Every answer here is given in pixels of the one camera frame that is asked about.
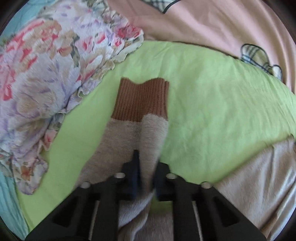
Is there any purple pink floral cloth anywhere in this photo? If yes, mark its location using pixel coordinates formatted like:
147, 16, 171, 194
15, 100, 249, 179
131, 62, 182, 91
1, 1, 144, 195

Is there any green bed sheet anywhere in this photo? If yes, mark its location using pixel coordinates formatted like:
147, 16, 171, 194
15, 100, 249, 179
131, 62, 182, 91
18, 41, 295, 230

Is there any light blue floral quilt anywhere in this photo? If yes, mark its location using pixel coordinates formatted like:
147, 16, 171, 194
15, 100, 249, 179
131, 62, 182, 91
1, 1, 54, 240

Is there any beige knitted sweater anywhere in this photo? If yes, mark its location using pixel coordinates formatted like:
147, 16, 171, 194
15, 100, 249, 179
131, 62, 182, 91
76, 78, 295, 240

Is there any pink quilt with plaid hearts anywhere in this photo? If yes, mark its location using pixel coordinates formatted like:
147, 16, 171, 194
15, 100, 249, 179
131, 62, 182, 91
109, 1, 295, 91

